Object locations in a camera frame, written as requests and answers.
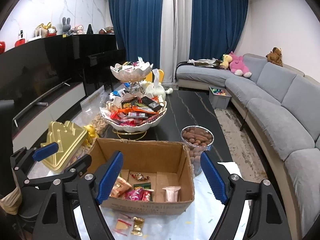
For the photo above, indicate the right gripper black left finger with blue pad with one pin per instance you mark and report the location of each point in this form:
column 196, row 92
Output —
column 92, row 189

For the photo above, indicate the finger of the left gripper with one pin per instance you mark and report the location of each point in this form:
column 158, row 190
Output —
column 35, row 154
column 71, row 173

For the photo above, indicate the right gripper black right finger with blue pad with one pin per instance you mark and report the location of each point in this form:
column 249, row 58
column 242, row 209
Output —
column 267, row 218

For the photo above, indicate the gold orange snack packet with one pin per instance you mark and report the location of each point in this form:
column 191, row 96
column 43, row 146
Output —
column 120, row 187

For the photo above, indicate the red twisted candy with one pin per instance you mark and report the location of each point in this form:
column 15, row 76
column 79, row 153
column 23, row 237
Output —
column 139, row 177

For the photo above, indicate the red pink snack bag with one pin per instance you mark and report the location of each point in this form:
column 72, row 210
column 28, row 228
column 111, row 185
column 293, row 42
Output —
column 139, row 194

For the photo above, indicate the beige snack packet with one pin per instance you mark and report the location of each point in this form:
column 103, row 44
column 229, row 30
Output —
column 171, row 193

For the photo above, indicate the clear bag pale biscuit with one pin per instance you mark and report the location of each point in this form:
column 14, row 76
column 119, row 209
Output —
column 123, row 224

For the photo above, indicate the green cracker packet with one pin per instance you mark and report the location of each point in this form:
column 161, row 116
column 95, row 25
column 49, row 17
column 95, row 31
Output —
column 146, row 186

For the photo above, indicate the small gold candy packet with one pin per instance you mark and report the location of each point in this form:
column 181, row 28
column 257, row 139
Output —
column 138, row 224

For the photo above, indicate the white tv cabinet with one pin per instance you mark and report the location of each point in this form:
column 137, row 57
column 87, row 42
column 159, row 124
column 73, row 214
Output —
column 31, row 125

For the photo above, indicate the gold lid candy jar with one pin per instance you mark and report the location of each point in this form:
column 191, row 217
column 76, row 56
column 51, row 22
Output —
column 69, row 137

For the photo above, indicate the peanut bag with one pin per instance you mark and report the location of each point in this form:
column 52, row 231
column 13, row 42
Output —
column 91, row 110

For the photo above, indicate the light patterned table cloth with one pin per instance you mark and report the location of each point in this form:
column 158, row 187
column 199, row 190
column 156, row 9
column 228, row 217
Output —
column 197, row 222

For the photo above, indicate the white tiered snack stand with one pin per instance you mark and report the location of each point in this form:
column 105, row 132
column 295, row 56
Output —
column 141, row 104

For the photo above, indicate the brown cardboard box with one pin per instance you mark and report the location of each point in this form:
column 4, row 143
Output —
column 166, row 163

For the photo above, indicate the black television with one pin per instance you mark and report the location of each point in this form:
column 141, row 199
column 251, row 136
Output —
column 33, row 69

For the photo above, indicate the clear nut canister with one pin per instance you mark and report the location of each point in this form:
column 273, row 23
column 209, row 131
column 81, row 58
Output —
column 197, row 139

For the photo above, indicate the grey sectional sofa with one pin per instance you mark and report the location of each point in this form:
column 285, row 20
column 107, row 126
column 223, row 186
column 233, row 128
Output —
column 281, row 107

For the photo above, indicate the red heart balloon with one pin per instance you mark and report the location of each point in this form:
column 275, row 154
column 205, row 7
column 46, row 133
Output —
column 2, row 47

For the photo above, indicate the grey toy bin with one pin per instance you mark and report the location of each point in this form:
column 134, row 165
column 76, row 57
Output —
column 219, row 97

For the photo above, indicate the grey knitted bunny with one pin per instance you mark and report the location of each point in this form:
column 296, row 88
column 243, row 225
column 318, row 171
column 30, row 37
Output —
column 66, row 25

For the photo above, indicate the pink plush toy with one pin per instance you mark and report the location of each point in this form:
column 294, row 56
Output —
column 238, row 67

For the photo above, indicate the brown plush toy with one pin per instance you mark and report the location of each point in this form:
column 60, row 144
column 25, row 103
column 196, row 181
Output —
column 275, row 56

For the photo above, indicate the yellow plush toy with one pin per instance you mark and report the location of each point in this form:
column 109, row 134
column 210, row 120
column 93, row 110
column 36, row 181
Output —
column 226, row 60

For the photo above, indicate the blue curtain left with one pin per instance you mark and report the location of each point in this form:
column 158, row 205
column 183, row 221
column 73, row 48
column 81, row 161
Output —
column 137, row 26

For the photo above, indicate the blue curtain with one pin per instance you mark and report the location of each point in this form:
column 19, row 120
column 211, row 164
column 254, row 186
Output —
column 216, row 27
column 137, row 26

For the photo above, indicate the white sheer curtain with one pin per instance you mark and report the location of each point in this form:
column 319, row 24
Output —
column 175, row 36

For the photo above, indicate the blue curtain right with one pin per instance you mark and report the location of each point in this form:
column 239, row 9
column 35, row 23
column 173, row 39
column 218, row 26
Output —
column 216, row 27

